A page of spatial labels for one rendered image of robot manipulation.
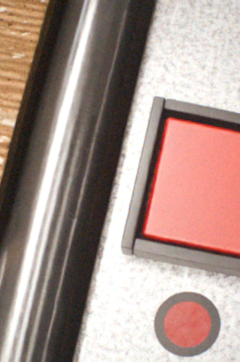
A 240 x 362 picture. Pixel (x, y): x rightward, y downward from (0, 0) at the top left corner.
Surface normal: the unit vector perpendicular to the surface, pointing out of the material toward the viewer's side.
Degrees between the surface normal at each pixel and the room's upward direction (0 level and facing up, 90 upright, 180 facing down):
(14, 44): 0
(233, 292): 0
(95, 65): 22
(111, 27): 31
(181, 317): 0
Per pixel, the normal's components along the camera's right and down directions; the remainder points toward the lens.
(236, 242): -0.04, -0.27
